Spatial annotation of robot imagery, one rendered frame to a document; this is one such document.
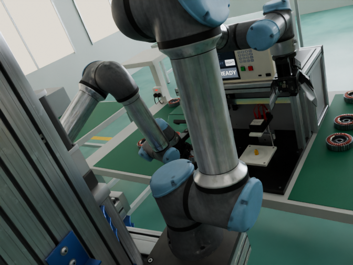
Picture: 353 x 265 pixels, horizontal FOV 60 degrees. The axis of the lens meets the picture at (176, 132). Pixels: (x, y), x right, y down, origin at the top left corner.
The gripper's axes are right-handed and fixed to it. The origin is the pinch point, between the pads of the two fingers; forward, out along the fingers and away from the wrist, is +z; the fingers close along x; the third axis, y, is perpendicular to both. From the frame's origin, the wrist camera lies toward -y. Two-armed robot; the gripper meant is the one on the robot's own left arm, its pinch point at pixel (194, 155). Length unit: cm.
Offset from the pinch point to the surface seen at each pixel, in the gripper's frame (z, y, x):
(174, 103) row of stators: 33, -59, -63
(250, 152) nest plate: 7.6, -8.2, 26.7
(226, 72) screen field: -22.0, -36.4, 18.0
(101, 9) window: 102, -361, -439
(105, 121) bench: 26, -37, -126
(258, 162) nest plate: 4.1, -1.3, 33.9
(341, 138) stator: 17, -24, 65
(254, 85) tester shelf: -17.3, -30.8, 32.3
